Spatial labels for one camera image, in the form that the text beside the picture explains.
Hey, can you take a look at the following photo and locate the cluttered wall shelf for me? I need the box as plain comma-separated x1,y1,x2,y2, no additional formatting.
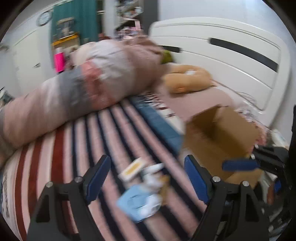
114,0,144,40

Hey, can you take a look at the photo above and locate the teal curtain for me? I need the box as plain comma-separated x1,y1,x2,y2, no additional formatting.
50,0,99,44

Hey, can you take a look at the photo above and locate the pink ribbed pillow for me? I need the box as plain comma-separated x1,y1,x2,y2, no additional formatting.
154,83,234,121

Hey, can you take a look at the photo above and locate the white door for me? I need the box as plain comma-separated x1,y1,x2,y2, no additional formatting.
10,29,45,95

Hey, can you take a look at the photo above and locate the light blue square device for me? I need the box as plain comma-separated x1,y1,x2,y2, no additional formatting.
116,184,163,223

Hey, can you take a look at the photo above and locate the white case yellow label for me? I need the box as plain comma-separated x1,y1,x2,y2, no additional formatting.
119,158,147,182

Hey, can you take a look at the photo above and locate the yellow wooden shelf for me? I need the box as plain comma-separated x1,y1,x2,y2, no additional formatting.
51,33,80,55

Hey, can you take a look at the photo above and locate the white earbuds case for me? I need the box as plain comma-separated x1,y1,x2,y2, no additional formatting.
143,174,163,193

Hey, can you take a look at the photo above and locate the small white dropper bottle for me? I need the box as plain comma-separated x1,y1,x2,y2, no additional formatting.
141,163,165,176

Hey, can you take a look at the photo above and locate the brown cardboard box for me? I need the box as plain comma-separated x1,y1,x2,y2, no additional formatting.
184,106,266,187

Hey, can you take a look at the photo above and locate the round wall clock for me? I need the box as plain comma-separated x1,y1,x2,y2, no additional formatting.
37,10,52,27

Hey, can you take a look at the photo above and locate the gold rectangular bar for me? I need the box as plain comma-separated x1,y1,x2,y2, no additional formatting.
159,175,170,206

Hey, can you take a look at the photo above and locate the striped plush blanket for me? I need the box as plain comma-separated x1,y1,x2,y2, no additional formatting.
1,93,205,240

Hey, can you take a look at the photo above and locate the rolled pink grey duvet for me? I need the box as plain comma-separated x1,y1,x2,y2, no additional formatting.
1,36,165,164

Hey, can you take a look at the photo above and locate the white bed headboard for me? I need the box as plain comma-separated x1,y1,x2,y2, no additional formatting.
149,16,291,126

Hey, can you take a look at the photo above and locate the pink bottle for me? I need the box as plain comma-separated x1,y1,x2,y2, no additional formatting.
54,52,66,73

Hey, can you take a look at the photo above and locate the green plush toy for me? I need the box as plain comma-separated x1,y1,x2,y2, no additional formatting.
161,50,174,64

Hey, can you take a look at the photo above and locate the tan plush toy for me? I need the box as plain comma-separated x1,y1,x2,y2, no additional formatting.
163,65,215,94

